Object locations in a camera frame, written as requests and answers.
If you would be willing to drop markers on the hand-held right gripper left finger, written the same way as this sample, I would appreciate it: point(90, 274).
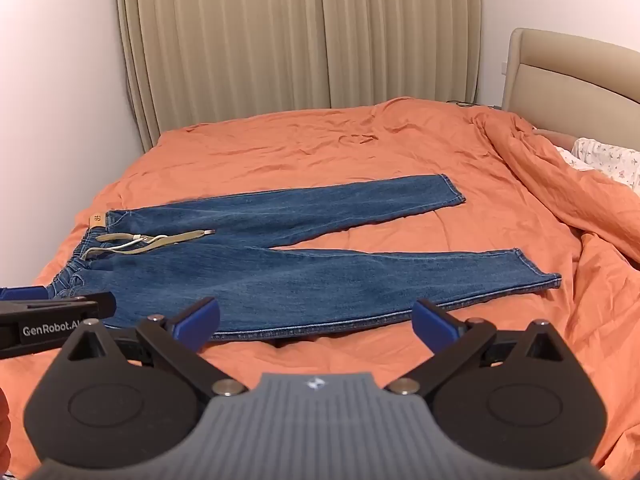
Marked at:
point(201, 318)

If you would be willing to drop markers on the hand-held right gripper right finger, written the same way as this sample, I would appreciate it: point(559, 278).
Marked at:
point(426, 318)

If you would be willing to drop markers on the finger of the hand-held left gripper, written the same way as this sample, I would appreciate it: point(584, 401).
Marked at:
point(25, 293)
point(60, 306)

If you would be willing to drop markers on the blue denim pants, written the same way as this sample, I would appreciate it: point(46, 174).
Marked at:
point(300, 280)

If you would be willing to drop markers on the orange duvet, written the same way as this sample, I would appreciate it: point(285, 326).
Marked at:
point(540, 180)

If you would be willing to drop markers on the orange bed sheet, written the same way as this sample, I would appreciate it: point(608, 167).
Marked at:
point(310, 145)

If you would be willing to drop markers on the white floral pillow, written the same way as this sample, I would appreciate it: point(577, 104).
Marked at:
point(610, 160)

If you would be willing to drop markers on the beige padded headboard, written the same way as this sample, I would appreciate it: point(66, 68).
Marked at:
point(575, 85)

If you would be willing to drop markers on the beige pleated curtain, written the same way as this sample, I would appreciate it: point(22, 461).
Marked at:
point(300, 35)

